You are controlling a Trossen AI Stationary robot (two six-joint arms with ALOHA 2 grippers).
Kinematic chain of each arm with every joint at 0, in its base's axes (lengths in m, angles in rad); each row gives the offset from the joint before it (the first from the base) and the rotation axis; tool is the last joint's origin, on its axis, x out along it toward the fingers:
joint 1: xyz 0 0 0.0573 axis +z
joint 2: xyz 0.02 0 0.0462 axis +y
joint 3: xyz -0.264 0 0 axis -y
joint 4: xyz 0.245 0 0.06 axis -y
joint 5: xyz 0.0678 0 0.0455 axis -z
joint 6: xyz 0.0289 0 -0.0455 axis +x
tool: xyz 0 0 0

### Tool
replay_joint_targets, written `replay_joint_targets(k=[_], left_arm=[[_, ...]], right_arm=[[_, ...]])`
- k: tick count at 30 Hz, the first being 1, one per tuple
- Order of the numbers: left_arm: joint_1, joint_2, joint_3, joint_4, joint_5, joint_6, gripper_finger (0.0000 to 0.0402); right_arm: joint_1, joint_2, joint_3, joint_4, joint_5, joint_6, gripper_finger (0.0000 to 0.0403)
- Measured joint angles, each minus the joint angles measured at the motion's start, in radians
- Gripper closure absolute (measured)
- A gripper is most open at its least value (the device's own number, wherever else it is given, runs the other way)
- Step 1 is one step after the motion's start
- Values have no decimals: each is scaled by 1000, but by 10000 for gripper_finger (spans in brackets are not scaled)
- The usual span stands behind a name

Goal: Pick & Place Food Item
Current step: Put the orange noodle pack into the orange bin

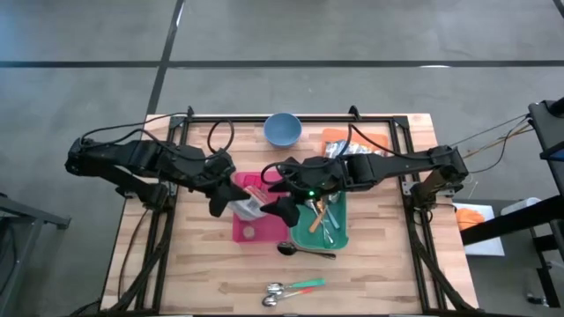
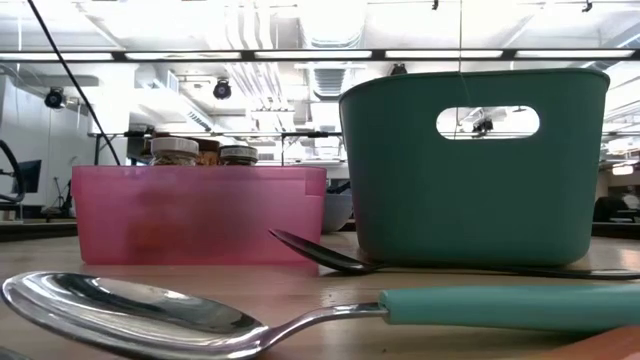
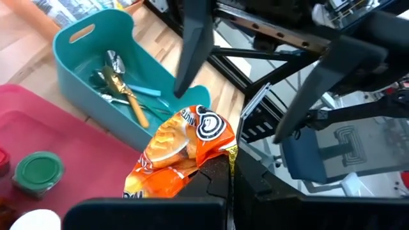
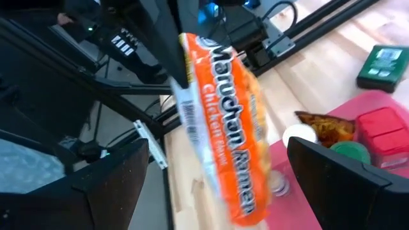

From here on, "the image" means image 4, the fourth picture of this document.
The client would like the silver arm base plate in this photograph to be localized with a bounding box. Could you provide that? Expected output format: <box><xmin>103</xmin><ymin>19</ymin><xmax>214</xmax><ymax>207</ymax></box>
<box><xmin>265</xmin><ymin>22</ymin><xmax>297</xmax><ymax>58</ymax></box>

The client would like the person's hand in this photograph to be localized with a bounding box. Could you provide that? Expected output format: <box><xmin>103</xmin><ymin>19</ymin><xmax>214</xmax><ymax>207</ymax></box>
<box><xmin>56</xmin><ymin>12</ymin><xmax>75</xmax><ymax>26</ymax></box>

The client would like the black table frame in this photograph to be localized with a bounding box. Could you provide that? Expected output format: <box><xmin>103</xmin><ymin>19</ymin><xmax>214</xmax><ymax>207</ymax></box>
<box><xmin>0</xmin><ymin>0</ymin><xmax>383</xmax><ymax>230</ymax></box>

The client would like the black box with white lights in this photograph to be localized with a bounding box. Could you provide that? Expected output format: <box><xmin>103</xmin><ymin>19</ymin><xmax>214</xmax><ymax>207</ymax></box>
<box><xmin>105</xmin><ymin>27</ymin><xmax>139</xmax><ymax>58</ymax></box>

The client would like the silver metal bracket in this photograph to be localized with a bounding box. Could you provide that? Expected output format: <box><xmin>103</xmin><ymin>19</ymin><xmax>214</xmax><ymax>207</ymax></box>
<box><xmin>133</xmin><ymin>119</ymin><xmax>169</xmax><ymax>170</ymax></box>

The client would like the green-capped spice jar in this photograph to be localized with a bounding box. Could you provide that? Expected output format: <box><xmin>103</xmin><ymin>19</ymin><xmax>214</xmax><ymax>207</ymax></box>
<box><xmin>330</xmin><ymin>141</ymin><xmax>372</xmax><ymax>166</ymax></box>

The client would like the green spice box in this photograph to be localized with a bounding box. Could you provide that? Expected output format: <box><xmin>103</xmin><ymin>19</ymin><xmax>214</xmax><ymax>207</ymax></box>
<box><xmin>356</xmin><ymin>44</ymin><xmax>409</xmax><ymax>94</ymax></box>

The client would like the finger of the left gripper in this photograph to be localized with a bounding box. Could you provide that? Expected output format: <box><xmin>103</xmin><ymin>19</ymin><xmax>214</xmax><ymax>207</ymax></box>
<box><xmin>137</xmin><ymin>0</ymin><xmax>192</xmax><ymax>90</ymax></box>

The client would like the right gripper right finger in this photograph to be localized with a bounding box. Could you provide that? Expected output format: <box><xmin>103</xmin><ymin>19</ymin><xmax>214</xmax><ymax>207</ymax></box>
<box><xmin>286</xmin><ymin>136</ymin><xmax>409</xmax><ymax>230</ymax></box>

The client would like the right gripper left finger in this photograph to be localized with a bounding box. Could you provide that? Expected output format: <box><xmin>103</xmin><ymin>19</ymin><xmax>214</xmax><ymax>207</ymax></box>
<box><xmin>0</xmin><ymin>137</ymin><xmax>150</xmax><ymax>230</ymax></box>

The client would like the brown orange spice pouch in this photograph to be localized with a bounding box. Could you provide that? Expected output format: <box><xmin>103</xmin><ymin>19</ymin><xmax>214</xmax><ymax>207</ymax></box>
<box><xmin>294</xmin><ymin>111</ymin><xmax>356</xmax><ymax>148</ymax></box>

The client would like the orange chicken ramen packet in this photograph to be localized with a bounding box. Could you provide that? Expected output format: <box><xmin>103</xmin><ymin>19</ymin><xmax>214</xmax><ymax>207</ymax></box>
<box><xmin>169</xmin><ymin>31</ymin><xmax>272</xmax><ymax>227</ymax></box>

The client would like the pink plastic tray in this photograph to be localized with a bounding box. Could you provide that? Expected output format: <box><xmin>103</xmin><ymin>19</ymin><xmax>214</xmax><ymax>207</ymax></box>
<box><xmin>265</xmin><ymin>89</ymin><xmax>409</xmax><ymax>230</ymax></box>

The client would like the white-capped spice jar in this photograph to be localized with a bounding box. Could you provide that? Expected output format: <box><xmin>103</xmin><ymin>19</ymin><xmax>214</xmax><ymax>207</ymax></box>
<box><xmin>282</xmin><ymin>123</ymin><xmax>319</xmax><ymax>148</ymax></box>

